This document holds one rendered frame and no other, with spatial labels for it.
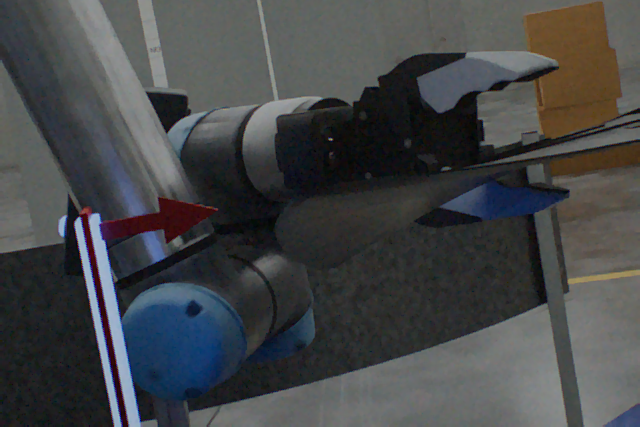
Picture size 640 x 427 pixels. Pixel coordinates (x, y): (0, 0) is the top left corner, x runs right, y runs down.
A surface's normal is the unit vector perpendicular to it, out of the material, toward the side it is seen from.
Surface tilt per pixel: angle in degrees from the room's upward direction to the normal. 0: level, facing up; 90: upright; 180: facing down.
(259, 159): 88
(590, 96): 90
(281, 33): 90
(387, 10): 90
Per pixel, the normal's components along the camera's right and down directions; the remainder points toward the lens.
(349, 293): 0.36, 0.04
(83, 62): 0.39, -0.17
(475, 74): -0.73, 0.10
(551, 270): -0.14, 0.14
